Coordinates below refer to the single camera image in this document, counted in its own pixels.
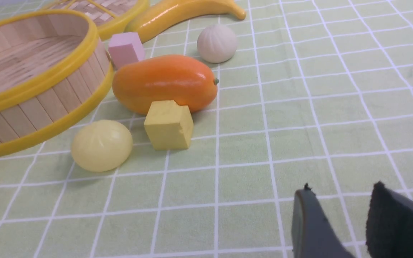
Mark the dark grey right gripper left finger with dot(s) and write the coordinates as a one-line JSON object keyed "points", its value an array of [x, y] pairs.
{"points": [[312, 234]]}

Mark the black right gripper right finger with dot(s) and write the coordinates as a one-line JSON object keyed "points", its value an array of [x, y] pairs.
{"points": [[389, 225]]}

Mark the white bun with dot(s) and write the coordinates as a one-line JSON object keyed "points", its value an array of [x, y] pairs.
{"points": [[217, 43]]}

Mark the woven bamboo steamer lid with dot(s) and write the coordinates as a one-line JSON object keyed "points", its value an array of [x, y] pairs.
{"points": [[110, 16]]}

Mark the pink foam cube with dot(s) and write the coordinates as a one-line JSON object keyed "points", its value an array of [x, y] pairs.
{"points": [[125, 48]]}

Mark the bamboo steamer tray yellow rim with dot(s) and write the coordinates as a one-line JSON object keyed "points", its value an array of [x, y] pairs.
{"points": [[54, 71]]}

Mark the yellow foam cube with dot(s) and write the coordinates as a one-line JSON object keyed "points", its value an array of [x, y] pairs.
{"points": [[169, 125]]}

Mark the pale yellow bun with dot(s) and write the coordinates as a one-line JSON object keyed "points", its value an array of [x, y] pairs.
{"points": [[102, 146]]}

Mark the orange toy mango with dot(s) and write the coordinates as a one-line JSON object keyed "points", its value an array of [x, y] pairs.
{"points": [[171, 77]]}

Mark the yellow plastic banana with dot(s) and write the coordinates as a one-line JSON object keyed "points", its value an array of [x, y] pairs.
{"points": [[167, 13]]}

